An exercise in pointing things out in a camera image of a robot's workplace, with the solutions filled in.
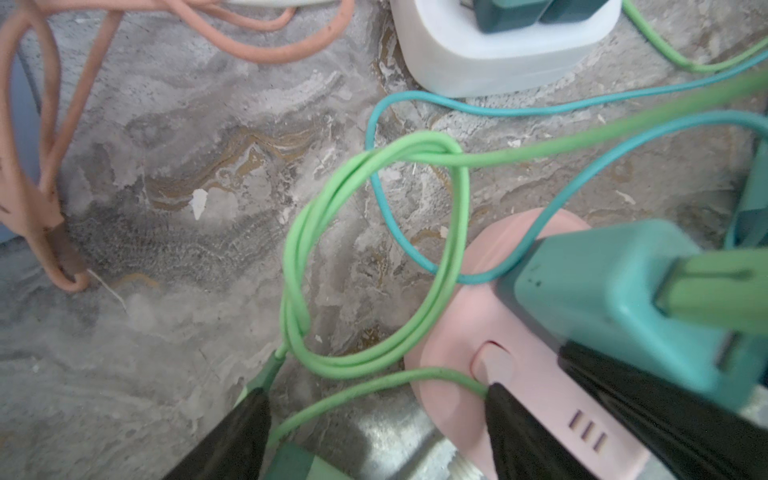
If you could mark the light green charger plug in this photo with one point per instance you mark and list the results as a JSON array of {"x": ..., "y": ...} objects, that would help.
[{"x": 292, "y": 462}]

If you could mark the pink power strip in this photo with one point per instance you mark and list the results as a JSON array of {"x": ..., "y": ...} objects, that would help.
[{"x": 479, "y": 336}]

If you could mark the teal charger plug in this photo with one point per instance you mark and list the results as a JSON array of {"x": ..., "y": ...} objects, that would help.
[
  {"x": 748, "y": 227},
  {"x": 597, "y": 287}
]

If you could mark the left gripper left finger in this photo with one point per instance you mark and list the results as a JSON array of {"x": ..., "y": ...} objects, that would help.
[{"x": 235, "y": 448}]

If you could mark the teal chargers on white strip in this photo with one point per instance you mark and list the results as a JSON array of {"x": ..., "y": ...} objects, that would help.
[{"x": 494, "y": 16}]

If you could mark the white power strip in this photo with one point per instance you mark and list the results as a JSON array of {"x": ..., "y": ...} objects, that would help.
[{"x": 446, "y": 52}]

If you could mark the blue power strip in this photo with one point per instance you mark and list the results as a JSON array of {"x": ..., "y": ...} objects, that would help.
[{"x": 25, "y": 119}]

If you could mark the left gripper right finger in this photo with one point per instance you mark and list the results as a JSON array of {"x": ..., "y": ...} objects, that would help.
[{"x": 521, "y": 447}]

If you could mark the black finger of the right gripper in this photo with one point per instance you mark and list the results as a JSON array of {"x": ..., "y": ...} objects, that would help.
[{"x": 693, "y": 437}]

